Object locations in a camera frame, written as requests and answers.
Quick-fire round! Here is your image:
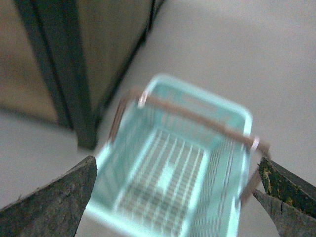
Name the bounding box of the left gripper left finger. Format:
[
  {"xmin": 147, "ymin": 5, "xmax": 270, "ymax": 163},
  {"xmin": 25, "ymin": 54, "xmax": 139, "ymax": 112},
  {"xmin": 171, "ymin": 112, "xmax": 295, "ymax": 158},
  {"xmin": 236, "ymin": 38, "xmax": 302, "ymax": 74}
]
[{"xmin": 0, "ymin": 156, "xmax": 97, "ymax": 237}]

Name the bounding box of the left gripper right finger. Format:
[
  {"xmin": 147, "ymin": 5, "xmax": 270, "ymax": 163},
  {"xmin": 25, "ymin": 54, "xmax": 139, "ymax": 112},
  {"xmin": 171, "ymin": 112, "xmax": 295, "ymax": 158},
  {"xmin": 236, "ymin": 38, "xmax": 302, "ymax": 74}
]
[{"xmin": 253, "ymin": 157, "xmax": 316, "ymax": 237}]

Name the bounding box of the light blue plastic basket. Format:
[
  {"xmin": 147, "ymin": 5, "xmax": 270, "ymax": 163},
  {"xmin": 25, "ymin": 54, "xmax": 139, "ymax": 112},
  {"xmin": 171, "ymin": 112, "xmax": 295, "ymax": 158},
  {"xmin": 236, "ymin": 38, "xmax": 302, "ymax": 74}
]
[{"xmin": 85, "ymin": 74, "xmax": 267, "ymax": 237}]

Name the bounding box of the dark metal shelf post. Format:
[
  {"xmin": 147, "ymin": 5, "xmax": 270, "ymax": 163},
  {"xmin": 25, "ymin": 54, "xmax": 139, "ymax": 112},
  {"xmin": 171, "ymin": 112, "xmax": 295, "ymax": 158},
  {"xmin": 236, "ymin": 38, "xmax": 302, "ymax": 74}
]
[{"xmin": 14, "ymin": 0, "xmax": 97, "ymax": 150}]

